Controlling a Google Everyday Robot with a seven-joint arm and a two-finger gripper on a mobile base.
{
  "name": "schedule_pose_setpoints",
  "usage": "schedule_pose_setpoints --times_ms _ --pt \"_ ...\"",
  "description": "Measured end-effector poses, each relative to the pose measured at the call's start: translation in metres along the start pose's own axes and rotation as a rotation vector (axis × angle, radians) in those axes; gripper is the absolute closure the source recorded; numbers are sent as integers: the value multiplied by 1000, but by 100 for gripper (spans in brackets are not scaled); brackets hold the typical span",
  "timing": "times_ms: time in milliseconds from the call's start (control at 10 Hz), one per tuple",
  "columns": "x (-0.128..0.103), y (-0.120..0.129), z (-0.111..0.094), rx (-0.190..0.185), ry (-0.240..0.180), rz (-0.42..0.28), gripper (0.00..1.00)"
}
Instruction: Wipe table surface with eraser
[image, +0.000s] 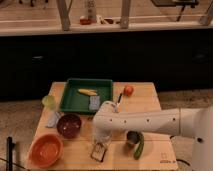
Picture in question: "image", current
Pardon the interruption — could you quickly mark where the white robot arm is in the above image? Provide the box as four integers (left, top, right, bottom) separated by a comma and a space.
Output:
92, 101, 213, 171

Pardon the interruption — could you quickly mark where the small metal cup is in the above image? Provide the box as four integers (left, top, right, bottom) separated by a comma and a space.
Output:
126, 131, 140, 147

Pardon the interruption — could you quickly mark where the dark red bowl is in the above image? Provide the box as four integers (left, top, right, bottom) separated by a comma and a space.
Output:
57, 114, 81, 139

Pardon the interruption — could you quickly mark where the grey sponge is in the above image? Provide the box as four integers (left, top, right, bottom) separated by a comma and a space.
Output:
89, 96, 100, 111

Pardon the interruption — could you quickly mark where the green cucumber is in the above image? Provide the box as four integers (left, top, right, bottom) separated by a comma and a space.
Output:
133, 133, 144, 160

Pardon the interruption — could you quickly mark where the red tomato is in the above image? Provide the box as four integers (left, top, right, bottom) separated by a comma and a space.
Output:
123, 85, 134, 96

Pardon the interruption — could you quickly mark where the crumpled grey cloth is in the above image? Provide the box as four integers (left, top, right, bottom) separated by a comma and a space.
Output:
46, 111, 60, 128

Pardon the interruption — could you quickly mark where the orange bowl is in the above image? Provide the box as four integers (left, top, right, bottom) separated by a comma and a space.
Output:
29, 134, 63, 168

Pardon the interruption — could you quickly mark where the light green cup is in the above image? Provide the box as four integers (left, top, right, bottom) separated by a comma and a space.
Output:
42, 95, 56, 109

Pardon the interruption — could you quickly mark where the black pole stand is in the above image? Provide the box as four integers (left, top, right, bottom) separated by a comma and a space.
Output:
6, 137, 15, 171

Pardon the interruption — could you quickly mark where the red object on shelf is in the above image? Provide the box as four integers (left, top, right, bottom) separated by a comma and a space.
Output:
79, 16, 92, 25

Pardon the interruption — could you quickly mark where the black handled knife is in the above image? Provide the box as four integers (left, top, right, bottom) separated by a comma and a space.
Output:
116, 93, 123, 113

